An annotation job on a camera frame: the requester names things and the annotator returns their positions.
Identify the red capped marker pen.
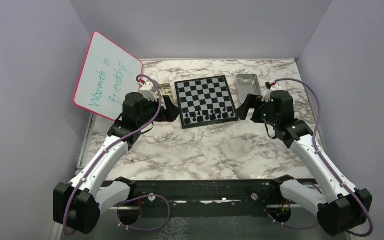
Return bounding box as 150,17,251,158
123,156,134,162

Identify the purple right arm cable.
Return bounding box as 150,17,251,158
266,78,375,238

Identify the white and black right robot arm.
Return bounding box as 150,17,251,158
236,90,373,236

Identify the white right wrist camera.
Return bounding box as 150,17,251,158
265,81,282,91

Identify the pink framed whiteboard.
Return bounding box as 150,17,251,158
72,31,143,121

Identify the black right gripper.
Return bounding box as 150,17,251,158
235,93,280,127

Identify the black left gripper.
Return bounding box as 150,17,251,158
137,93,182,127

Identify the silver metal tin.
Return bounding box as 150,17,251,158
235,74,262,103

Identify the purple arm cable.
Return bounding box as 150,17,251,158
62,74,171,237
266,78,375,238

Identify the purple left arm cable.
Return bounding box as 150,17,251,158
62,74,171,237

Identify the black and white chessboard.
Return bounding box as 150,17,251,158
174,75,239,129

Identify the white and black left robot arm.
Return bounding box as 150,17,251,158
53,92,181,237

